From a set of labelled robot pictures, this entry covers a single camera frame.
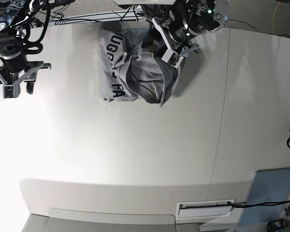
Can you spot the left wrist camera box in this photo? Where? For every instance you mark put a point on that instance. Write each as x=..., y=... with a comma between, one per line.
x=172, y=58

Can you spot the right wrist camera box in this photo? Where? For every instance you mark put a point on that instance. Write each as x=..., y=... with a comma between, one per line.
x=11, y=91

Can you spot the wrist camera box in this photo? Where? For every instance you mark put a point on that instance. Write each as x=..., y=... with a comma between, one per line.
x=11, y=91
x=172, y=58

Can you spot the black stand behind table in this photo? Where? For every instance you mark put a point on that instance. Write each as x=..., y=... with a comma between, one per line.
x=161, y=10

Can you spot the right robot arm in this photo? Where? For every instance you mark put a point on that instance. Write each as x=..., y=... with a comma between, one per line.
x=15, y=46

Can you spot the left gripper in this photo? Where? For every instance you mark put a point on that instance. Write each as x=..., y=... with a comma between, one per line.
x=175, y=35

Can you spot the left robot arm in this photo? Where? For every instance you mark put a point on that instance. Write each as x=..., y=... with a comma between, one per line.
x=213, y=13

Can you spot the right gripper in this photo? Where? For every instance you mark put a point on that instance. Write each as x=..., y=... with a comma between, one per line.
x=10, y=77

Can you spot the blue-grey pad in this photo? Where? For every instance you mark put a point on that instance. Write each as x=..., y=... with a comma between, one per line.
x=267, y=186

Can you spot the grey T-shirt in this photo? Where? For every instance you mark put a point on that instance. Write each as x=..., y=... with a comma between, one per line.
x=127, y=71

